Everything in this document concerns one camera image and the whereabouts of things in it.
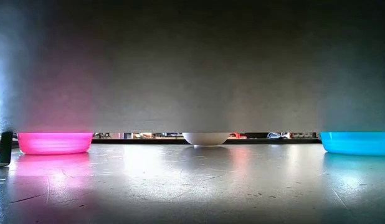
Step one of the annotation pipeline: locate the white bowl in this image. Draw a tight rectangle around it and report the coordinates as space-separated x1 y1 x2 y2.
181 132 232 147

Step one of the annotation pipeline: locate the blue translucent plastic bowl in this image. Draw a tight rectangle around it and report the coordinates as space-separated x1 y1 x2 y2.
320 131 385 157

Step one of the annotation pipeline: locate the white cable loop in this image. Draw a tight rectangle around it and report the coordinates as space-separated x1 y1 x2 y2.
266 132 290 140

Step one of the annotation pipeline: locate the pink translucent plastic bowl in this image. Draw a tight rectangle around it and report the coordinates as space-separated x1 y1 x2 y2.
17 132 95 156

